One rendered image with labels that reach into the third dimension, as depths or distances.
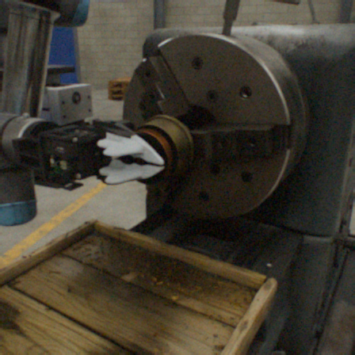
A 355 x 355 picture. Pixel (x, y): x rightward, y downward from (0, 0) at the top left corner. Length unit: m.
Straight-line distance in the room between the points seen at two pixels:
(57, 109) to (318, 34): 0.61
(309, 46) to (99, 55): 11.44
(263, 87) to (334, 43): 0.18
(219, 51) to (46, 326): 0.45
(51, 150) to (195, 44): 0.27
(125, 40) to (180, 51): 11.04
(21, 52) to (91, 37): 11.41
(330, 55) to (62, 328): 0.58
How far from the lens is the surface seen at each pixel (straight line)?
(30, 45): 0.73
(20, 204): 0.66
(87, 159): 0.49
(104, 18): 11.93
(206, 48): 0.58
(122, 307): 0.53
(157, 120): 0.51
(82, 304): 0.54
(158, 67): 0.59
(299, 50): 0.70
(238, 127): 0.53
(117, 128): 0.48
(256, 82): 0.55
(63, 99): 0.96
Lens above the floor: 1.22
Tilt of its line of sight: 20 degrees down
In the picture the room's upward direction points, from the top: straight up
